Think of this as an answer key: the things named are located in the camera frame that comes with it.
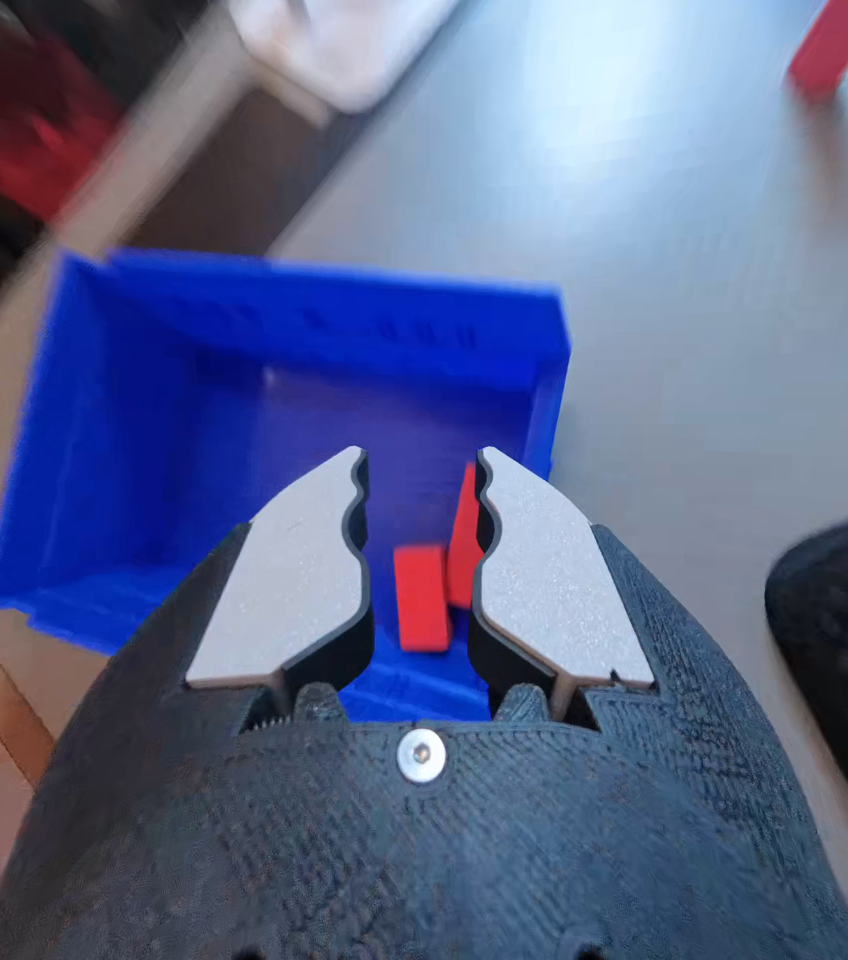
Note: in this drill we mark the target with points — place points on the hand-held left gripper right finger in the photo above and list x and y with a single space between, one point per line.
559 592

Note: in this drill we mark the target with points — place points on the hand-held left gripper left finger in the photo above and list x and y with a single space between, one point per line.
289 592

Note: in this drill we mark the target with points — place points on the blue plastic bin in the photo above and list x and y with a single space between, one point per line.
169 450

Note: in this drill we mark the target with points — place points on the black chair armrest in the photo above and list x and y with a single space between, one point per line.
843 645

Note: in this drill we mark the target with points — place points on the red bag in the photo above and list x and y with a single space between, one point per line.
41 150

